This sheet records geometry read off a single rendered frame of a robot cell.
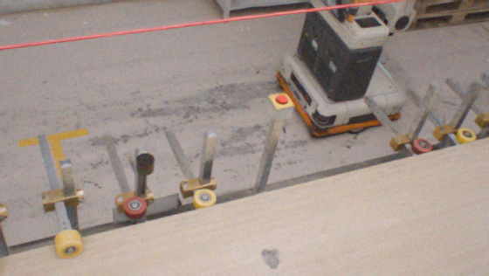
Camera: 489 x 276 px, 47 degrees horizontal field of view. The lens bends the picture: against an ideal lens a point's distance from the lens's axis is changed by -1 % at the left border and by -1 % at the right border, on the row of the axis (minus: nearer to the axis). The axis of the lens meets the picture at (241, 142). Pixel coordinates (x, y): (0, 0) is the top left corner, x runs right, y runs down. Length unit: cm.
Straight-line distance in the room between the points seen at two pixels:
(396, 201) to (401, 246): 21
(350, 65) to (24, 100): 203
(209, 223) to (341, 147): 187
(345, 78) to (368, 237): 153
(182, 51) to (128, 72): 46
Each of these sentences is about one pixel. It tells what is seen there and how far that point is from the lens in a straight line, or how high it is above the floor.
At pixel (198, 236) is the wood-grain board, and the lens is 199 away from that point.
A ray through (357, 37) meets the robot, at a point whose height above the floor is 79.
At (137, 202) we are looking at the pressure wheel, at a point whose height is 90.
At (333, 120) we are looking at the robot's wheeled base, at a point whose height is 17.
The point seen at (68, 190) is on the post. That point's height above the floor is 100.
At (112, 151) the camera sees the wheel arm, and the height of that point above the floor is 86.
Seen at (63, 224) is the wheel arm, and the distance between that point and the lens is 195.
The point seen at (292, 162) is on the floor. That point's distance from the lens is 355.
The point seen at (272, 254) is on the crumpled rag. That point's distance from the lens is 197.
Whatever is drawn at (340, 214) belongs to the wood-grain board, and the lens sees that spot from 216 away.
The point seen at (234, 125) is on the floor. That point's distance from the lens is 370.
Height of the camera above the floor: 252
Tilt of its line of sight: 45 degrees down
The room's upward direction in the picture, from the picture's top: 11 degrees clockwise
